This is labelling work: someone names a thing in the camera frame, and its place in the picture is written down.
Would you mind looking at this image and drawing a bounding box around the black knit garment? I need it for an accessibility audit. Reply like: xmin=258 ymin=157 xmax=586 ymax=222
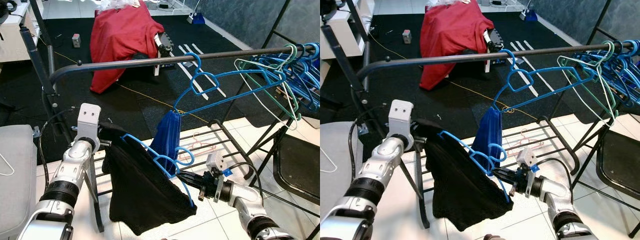
xmin=100 ymin=121 xmax=199 ymax=237
xmin=414 ymin=118 xmax=517 ymax=233

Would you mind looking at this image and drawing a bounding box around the white plastic hanger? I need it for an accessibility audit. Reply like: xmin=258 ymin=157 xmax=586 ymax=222
xmin=559 ymin=47 xmax=617 ymax=127
xmin=240 ymin=47 xmax=302 ymax=133

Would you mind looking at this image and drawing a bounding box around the black floor carpet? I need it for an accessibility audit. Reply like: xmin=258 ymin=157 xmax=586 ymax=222
xmin=0 ymin=14 xmax=320 ymax=168
xmin=320 ymin=12 xmax=640 ymax=151

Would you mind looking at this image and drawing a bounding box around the royal blue garment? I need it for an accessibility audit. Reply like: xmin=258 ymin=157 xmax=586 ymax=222
xmin=471 ymin=106 xmax=504 ymax=174
xmin=149 ymin=109 xmax=182 ymax=177

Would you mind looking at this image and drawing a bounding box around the black metal clothes rack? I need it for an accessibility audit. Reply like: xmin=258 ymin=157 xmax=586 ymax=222
xmin=19 ymin=0 xmax=320 ymax=234
xmin=334 ymin=0 xmax=640 ymax=231

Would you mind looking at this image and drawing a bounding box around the white flat slat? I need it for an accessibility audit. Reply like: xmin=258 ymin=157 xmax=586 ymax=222
xmin=181 ymin=44 xmax=227 ymax=98
xmin=515 ymin=41 xmax=557 ymax=93
xmin=502 ymin=47 xmax=540 ymax=97
xmin=169 ymin=49 xmax=211 ymax=100

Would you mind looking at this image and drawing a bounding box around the black folding chair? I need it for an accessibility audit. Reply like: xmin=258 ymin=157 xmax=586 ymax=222
xmin=550 ymin=0 xmax=640 ymax=240
xmin=234 ymin=0 xmax=320 ymax=240

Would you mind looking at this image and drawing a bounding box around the red cloth cover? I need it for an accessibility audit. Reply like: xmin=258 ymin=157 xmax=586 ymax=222
xmin=89 ymin=1 xmax=166 ymax=95
xmin=419 ymin=0 xmax=497 ymax=92

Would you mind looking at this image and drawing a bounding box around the grey upholstered ottoman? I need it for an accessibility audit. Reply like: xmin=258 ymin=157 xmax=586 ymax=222
xmin=320 ymin=121 xmax=357 ymax=240
xmin=0 ymin=124 xmax=39 ymax=240

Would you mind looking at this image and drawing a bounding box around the black white machine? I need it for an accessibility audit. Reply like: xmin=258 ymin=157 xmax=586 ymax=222
xmin=151 ymin=31 xmax=176 ymax=77
xmin=482 ymin=27 xmax=506 ymax=73

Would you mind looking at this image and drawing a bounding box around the white low platform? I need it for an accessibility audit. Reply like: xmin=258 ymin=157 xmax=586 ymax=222
xmin=44 ymin=0 xmax=188 ymax=21
xmin=372 ymin=0 xmax=523 ymax=16

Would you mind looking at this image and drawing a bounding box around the white shelf unit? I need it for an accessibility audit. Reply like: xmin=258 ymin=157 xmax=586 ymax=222
xmin=320 ymin=0 xmax=376 ymax=60
xmin=0 ymin=0 xmax=45 ymax=64

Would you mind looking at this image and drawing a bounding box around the white plastic bag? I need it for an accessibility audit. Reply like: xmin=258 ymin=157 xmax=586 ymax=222
xmin=427 ymin=0 xmax=473 ymax=8
xmin=97 ymin=0 xmax=142 ymax=13

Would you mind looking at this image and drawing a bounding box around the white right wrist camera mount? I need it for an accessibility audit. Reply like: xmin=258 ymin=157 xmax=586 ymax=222
xmin=516 ymin=147 xmax=542 ymax=197
xmin=205 ymin=151 xmax=228 ymax=203

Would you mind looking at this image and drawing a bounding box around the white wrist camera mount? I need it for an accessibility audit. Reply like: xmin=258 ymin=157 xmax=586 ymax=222
xmin=205 ymin=151 xmax=228 ymax=203
xmin=388 ymin=99 xmax=415 ymax=151
xmin=516 ymin=147 xmax=542 ymax=197
xmin=76 ymin=103 xmax=102 ymax=152

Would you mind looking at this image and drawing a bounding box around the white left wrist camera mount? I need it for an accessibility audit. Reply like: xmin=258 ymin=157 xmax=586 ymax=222
xmin=388 ymin=99 xmax=415 ymax=151
xmin=76 ymin=103 xmax=102 ymax=152

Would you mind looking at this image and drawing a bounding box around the pink wire hanger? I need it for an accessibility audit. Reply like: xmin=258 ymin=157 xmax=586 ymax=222
xmin=186 ymin=130 xmax=218 ymax=163
xmin=505 ymin=127 xmax=543 ymax=158

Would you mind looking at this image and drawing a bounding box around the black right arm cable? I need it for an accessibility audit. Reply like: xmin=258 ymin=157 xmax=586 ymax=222
xmin=226 ymin=160 xmax=267 ymax=202
xmin=540 ymin=157 xmax=576 ymax=193

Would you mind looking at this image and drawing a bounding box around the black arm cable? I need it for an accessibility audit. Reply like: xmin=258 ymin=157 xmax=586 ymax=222
xmin=226 ymin=160 xmax=267 ymax=202
xmin=540 ymin=157 xmax=576 ymax=193
xmin=348 ymin=102 xmax=393 ymax=181
xmin=36 ymin=106 xmax=79 ymax=195

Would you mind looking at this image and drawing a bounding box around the thin yellow cord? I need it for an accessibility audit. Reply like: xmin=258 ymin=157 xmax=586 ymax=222
xmin=37 ymin=37 xmax=211 ymax=124
xmin=367 ymin=32 xmax=538 ymax=121

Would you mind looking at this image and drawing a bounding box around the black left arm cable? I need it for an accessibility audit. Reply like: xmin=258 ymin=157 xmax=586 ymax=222
xmin=348 ymin=102 xmax=393 ymax=181
xmin=36 ymin=106 xmax=79 ymax=195

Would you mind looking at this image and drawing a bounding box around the white wire hanger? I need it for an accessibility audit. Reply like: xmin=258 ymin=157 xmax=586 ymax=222
xmin=0 ymin=151 xmax=16 ymax=177
xmin=320 ymin=147 xmax=338 ymax=173

